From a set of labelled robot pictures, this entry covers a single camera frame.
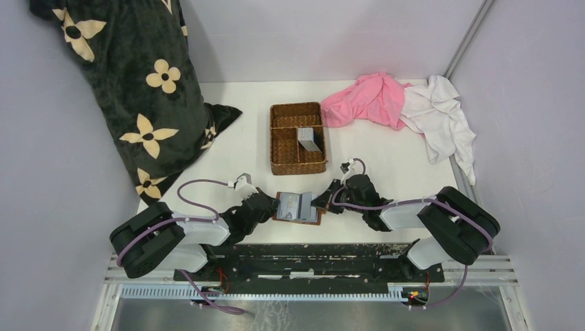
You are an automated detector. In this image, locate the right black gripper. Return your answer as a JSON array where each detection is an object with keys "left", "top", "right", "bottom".
[{"left": 310, "top": 179, "right": 366, "bottom": 214}]

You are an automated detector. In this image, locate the white credit card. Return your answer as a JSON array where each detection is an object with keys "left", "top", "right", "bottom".
[{"left": 276, "top": 192, "right": 300, "bottom": 221}]

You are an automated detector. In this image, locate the brown leather card holder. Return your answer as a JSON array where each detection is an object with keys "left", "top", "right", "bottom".
[{"left": 272, "top": 192, "right": 325, "bottom": 225}]

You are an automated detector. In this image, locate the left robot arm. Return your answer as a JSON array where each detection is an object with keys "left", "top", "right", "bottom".
[{"left": 109, "top": 191, "right": 279, "bottom": 281}]

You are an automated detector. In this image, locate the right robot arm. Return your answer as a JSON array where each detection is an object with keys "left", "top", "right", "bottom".
[{"left": 311, "top": 174, "right": 501, "bottom": 281}]

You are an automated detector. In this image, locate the grey card stack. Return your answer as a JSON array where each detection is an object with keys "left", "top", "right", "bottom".
[{"left": 297, "top": 127, "right": 322, "bottom": 152}]

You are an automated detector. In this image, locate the brown woven basket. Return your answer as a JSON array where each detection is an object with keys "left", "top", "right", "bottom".
[{"left": 269, "top": 102, "right": 328, "bottom": 175}]

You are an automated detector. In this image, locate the pink cloth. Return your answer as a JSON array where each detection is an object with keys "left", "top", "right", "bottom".
[{"left": 321, "top": 72, "right": 411, "bottom": 130}]

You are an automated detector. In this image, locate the white cloth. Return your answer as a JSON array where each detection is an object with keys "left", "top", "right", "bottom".
[{"left": 400, "top": 75, "right": 477, "bottom": 185}]

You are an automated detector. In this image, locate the black floral pillow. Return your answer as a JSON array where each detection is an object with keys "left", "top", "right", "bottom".
[{"left": 29, "top": 1, "right": 241, "bottom": 205}]

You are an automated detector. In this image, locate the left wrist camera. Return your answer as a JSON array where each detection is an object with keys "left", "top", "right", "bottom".
[{"left": 228, "top": 173, "right": 257, "bottom": 195}]

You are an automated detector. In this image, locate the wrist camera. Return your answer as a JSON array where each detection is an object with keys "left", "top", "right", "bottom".
[
  {"left": 228, "top": 173, "right": 257, "bottom": 195},
  {"left": 340, "top": 158, "right": 357, "bottom": 183}
]

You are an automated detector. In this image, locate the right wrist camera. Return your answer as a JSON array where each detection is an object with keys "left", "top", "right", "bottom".
[{"left": 340, "top": 158, "right": 357, "bottom": 183}]

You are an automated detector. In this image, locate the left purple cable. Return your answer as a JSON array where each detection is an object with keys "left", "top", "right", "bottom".
[{"left": 116, "top": 179, "right": 248, "bottom": 316}]

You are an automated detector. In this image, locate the purple cable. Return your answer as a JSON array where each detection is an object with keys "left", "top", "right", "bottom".
[
  {"left": 116, "top": 179, "right": 248, "bottom": 316},
  {"left": 330, "top": 158, "right": 495, "bottom": 310}
]

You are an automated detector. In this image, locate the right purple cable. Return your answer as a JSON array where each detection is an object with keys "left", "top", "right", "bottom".
[{"left": 330, "top": 158, "right": 495, "bottom": 310}]

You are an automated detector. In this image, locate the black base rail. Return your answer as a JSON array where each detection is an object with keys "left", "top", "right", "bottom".
[{"left": 189, "top": 243, "right": 445, "bottom": 292}]

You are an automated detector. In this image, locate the grey cable duct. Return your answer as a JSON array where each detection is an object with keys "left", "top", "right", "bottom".
[{"left": 119, "top": 284, "right": 410, "bottom": 303}]

